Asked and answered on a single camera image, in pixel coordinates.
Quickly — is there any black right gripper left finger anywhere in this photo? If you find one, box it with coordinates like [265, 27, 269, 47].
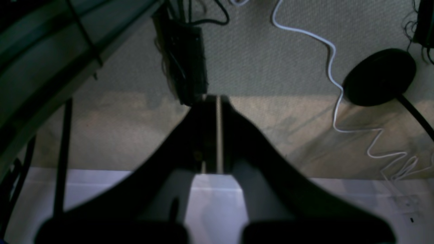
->
[36, 96, 217, 244]

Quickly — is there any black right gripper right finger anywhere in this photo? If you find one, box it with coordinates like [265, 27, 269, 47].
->
[221, 96, 397, 244]

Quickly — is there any black round stand base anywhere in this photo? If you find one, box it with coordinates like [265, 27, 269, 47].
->
[342, 48, 434, 141]

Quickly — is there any white cable on floor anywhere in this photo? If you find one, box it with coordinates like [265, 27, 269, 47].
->
[231, 0, 434, 182]

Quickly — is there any black electronics box with wires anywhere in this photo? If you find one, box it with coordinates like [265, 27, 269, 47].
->
[153, 0, 230, 106]

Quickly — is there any aluminium table frame rail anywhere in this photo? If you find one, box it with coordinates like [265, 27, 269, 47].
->
[0, 0, 163, 177]

